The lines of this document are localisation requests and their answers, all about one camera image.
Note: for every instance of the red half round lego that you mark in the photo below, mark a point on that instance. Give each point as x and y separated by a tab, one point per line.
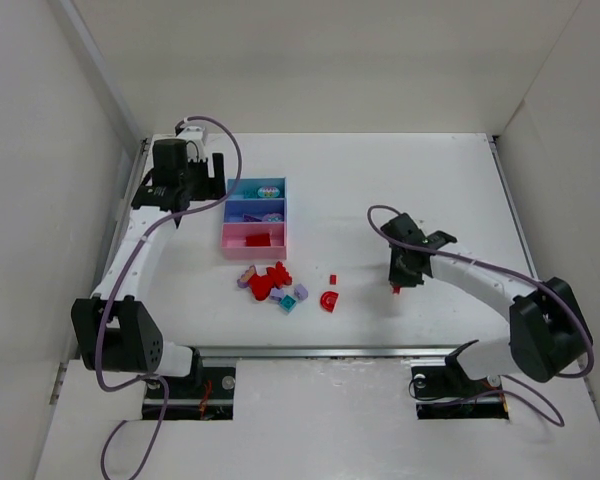
328	300

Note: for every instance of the aluminium rail front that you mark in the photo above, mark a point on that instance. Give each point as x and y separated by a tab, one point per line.
322	352

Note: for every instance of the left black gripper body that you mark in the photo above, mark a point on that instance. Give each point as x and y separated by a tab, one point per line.
208	181

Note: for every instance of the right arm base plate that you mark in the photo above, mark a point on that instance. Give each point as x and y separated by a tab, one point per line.
446	393

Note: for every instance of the purple lotus lego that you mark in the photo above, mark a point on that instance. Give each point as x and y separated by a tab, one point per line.
274	217

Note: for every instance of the large red lego piece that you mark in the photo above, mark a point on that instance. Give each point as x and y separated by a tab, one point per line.
276	276

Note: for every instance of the small teal square lego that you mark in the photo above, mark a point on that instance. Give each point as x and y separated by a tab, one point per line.
287	303

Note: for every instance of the small lavender lego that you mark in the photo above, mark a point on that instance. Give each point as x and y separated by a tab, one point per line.
300	292

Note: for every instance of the teal flower face lego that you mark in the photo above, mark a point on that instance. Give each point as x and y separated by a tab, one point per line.
269	192

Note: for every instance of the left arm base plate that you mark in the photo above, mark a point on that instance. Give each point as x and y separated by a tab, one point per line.
206	396

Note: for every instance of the purple butterfly lego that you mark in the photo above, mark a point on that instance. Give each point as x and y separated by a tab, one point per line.
245	277

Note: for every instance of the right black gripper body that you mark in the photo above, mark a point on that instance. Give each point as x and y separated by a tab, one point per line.
403	275

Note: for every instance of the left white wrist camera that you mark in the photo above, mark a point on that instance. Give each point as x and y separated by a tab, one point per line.
192	130

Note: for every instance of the red slope lego brick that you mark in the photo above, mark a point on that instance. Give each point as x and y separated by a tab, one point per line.
260	240

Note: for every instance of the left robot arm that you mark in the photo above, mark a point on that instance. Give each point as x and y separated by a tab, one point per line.
115	331

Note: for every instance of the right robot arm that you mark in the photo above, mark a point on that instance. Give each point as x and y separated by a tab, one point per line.
547	331

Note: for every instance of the flat lavender lego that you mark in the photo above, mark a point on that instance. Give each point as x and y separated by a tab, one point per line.
277	294

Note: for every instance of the purple lego brick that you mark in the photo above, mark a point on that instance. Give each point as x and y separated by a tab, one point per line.
251	218

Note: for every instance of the purple container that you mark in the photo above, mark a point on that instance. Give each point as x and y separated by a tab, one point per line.
235	209

